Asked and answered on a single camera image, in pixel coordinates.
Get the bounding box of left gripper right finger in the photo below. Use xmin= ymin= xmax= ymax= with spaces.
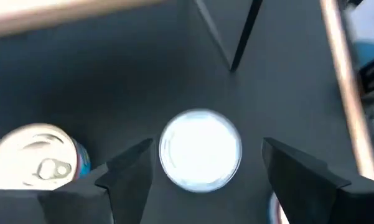
xmin=262 ymin=137 xmax=352 ymax=224

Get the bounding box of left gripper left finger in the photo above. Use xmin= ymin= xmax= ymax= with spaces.
xmin=95 ymin=138 xmax=157 ymax=224

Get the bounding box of blue label pull-tab tuna can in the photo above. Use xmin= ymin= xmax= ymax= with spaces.
xmin=0 ymin=123 xmax=91 ymax=191
xmin=267 ymin=191 xmax=290 ymax=224

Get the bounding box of green label light tuna can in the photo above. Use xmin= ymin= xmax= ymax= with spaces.
xmin=158 ymin=108 xmax=243 ymax=193

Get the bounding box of black table mat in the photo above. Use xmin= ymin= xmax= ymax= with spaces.
xmin=0 ymin=0 xmax=374 ymax=224

